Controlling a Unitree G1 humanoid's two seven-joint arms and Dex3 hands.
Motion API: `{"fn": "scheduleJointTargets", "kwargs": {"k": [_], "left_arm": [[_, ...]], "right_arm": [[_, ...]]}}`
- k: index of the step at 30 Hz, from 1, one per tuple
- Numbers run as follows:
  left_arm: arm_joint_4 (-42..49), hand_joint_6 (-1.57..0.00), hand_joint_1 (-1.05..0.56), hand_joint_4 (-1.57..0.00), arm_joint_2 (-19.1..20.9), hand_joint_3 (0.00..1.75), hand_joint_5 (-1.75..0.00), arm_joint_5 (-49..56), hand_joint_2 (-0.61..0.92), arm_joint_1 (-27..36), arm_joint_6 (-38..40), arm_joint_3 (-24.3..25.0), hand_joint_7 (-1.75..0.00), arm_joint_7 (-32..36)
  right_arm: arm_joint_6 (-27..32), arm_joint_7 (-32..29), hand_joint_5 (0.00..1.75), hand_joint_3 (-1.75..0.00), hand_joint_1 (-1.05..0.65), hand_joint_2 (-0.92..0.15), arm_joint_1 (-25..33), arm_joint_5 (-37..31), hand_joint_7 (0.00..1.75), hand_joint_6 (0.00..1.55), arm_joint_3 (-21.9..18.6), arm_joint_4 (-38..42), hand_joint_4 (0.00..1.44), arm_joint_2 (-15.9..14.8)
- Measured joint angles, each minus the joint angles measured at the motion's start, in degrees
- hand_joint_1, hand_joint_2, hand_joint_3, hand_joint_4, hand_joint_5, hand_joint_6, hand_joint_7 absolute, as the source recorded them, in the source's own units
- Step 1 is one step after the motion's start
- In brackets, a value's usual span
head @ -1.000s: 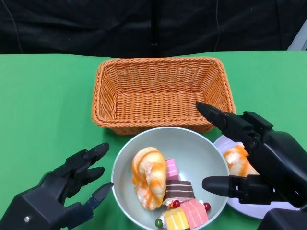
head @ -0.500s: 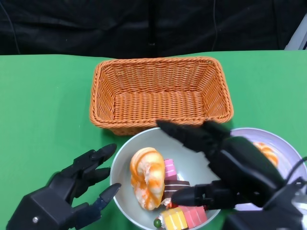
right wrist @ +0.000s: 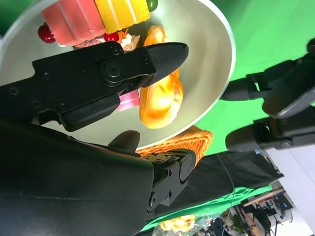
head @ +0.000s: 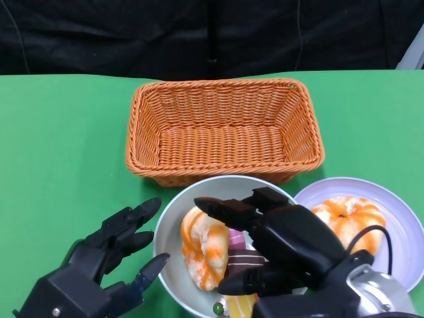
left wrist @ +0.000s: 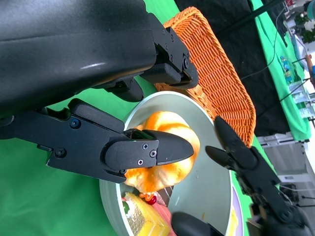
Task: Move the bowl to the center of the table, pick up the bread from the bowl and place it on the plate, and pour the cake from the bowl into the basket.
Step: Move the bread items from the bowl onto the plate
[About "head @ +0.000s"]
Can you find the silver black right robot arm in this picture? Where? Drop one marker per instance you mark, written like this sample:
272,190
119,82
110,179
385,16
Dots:
374,288

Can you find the white metal frame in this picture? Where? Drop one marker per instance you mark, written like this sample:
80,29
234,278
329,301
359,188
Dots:
412,49

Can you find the pink toy cake slice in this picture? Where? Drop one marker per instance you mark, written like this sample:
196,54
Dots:
236,239

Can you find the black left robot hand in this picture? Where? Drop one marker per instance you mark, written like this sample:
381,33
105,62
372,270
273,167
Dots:
83,265

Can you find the orange wicker basket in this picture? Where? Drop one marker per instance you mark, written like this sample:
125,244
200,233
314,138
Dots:
225,142

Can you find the orange white striped bun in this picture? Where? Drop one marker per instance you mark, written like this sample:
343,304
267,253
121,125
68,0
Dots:
341,218

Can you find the yellow toy cake slice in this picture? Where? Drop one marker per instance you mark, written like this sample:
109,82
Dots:
238,306

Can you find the black backdrop curtain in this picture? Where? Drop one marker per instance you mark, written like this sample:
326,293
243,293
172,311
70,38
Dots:
99,33

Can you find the pale green bowl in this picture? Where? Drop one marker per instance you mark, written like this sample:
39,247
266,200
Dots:
172,225

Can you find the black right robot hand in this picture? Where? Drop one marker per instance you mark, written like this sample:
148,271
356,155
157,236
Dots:
298,242

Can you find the green tablecloth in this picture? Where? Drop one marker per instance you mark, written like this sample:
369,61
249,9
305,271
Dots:
66,132

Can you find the brown chocolate toy cake slice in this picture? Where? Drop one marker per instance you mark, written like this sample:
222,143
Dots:
245,258

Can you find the lavender round plate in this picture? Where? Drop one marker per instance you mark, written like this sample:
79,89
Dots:
402,238

